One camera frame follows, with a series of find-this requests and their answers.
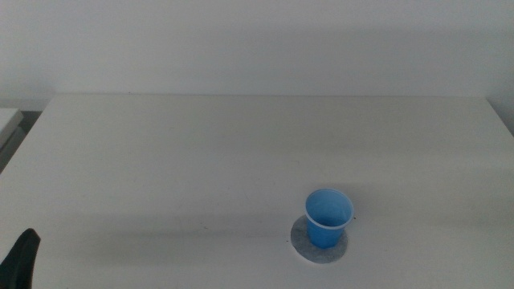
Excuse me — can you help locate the blue plastic cup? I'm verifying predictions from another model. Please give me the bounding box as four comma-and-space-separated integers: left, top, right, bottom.
304, 188, 355, 250

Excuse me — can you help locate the round grey cup mat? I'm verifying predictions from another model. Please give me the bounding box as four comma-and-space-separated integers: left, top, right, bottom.
290, 214, 349, 265

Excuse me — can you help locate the white side table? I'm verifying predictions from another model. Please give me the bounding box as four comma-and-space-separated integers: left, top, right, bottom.
0, 107, 24, 150

